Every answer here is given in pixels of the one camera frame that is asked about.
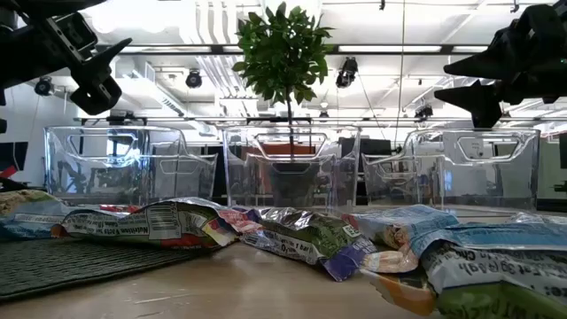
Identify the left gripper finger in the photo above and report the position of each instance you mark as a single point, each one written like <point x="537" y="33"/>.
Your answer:
<point x="99" y="96"/>
<point x="102" y="62"/>

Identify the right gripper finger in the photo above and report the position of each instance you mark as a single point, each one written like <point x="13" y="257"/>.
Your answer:
<point x="491" y="64"/>
<point x="485" y="102"/>

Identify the red and blue granola bar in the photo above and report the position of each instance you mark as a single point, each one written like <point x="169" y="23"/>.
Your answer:
<point x="117" y="207"/>
<point x="232" y="219"/>

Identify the tan green granola bar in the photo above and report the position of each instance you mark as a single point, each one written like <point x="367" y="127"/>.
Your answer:
<point x="150" y="223"/>
<point x="407" y="292"/>

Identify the white blue granola bar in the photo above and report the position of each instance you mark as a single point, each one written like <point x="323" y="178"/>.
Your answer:
<point x="487" y="252"/>

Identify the purple green granola bar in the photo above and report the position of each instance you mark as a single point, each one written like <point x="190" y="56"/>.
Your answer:
<point x="305" y="235"/>

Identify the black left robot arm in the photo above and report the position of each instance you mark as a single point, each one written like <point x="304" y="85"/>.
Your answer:
<point x="26" y="5"/>

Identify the black ceiling spotlight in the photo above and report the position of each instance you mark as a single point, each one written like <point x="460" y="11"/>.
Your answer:
<point x="423" y="111"/>
<point x="43" y="86"/>
<point x="193" y="79"/>
<point x="347" y="73"/>

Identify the clear plastic bin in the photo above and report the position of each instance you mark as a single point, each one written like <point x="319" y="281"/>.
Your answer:
<point x="527" y="177"/>
<point x="62" y="155"/>
<point x="239" y="177"/>

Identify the long ceiling light panel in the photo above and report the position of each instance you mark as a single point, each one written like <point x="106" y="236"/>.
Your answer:
<point x="390" y="48"/>

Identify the black computer monitor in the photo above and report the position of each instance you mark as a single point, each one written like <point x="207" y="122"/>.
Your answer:
<point x="372" y="146"/>

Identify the round grey mat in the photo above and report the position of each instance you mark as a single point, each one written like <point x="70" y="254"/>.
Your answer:
<point x="80" y="266"/>

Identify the potted green plant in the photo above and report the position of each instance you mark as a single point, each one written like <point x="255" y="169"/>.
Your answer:
<point x="283" y="53"/>

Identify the black wall panel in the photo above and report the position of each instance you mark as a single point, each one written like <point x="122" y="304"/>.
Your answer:
<point x="13" y="155"/>

